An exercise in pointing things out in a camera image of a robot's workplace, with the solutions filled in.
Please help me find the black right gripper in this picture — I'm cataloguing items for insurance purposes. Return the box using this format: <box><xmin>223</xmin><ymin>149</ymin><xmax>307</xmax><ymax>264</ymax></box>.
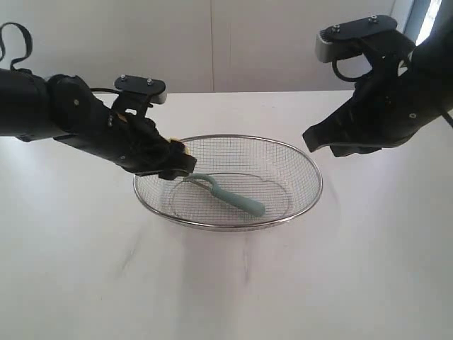
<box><xmin>302</xmin><ymin>57</ymin><xmax>430</xmax><ymax>158</ymax></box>

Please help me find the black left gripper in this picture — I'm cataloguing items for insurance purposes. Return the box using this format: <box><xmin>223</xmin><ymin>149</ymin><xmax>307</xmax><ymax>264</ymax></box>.
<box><xmin>69</xmin><ymin>102</ymin><xmax>197</xmax><ymax>180</ymax></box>

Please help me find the yellow lemon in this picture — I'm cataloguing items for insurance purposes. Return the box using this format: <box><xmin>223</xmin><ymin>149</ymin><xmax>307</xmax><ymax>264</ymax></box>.
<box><xmin>168</xmin><ymin>138</ymin><xmax>190</xmax><ymax>155</ymax></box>

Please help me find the teal handled peeler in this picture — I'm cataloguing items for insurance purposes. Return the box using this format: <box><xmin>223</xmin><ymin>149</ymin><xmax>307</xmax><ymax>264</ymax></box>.
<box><xmin>183</xmin><ymin>174</ymin><xmax>265</xmax><ymax>217</ymax></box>

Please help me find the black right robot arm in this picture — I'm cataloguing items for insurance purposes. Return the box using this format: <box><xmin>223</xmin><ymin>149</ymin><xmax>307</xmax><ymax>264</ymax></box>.
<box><xmin>302</xmin><ymin>33</ymin><xmax>452</xmax><ymax>157</ymax></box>

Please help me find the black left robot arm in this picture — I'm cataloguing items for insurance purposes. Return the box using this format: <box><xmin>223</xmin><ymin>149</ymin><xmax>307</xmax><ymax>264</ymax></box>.
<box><xmin>1</xmin><ymin>69</ymin><xmax>197</xmax><ymax>180</ymax></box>

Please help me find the oval wire mesh basket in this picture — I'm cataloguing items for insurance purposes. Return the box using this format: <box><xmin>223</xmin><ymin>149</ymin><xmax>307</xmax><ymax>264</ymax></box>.
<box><xmin>133</xmin><ymin>134</ymin><xmax>323</xmax><ymax>231</ymax></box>

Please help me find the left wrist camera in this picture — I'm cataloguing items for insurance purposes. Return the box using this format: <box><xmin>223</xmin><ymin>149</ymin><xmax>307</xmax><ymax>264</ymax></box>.
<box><xmin>114</xmin><ymin>74</ymin><xmax>167</xmax><ymax>105</ymax></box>

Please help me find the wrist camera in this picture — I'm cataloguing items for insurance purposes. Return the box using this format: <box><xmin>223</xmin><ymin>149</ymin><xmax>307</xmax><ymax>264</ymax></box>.
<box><xmin>315</xmin><ymin>15</ymin><xmax>397</xmax><ymax>64</ymax></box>
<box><xmin>114</xmin><ymin>74</ymin><xmax>167</xmax><ymax>105</ymax></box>

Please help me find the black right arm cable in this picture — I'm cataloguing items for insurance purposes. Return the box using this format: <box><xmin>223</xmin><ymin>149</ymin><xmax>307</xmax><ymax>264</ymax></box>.
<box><xmin>332</xmin><ymin>58</ymin><xmax>453</xmax><ymax>127</ymax></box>

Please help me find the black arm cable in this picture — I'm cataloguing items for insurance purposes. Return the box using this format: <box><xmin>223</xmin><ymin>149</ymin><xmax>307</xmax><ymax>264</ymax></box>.
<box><xmin>332</xmin><ymin>58</ymin><xmax>453</xmax><ymax>127</ymax></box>
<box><xmin>0</xmin><ymin>21</ymin><xmax>33</xmax><ymax>72</ymax></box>

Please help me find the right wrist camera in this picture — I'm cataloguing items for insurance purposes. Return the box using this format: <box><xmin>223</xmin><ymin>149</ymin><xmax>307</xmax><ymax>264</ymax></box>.
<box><xmin>315</xmin><ymin>15</ymin><xmax>397</xmax><ymax>64</ymax></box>

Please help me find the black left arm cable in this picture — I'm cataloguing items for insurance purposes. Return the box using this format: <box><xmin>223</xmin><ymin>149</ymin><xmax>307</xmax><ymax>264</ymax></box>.
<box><xmin>0</xmin><ymin>21</ymin><xmax>33</xmax><ymax>72</ymax></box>

